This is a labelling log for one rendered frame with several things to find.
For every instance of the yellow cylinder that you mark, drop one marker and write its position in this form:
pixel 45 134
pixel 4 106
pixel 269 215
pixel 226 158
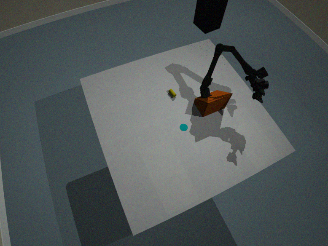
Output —
pixel 172 92

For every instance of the teal circle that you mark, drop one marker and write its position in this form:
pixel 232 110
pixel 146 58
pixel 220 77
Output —
pixel 183 127

